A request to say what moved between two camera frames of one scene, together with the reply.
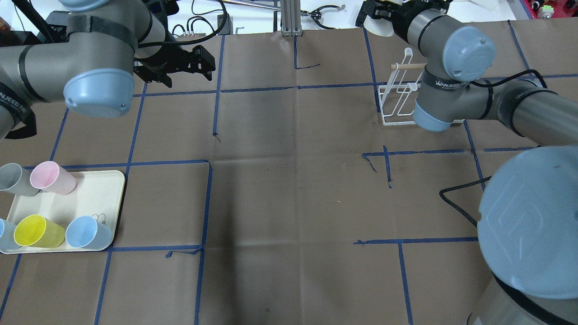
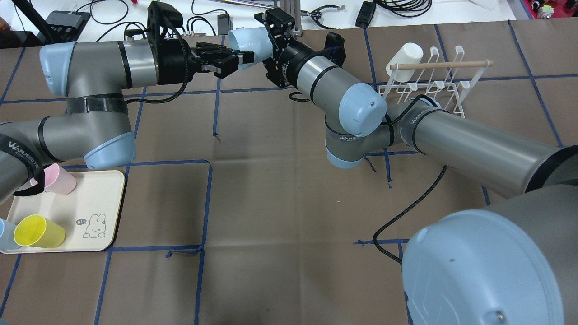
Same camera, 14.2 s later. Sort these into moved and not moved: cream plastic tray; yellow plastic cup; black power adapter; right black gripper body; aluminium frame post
Moved: right black gripper body
Not moved: cream plastic tray; yellow plastic cup; aluminium frame post; black power adapter
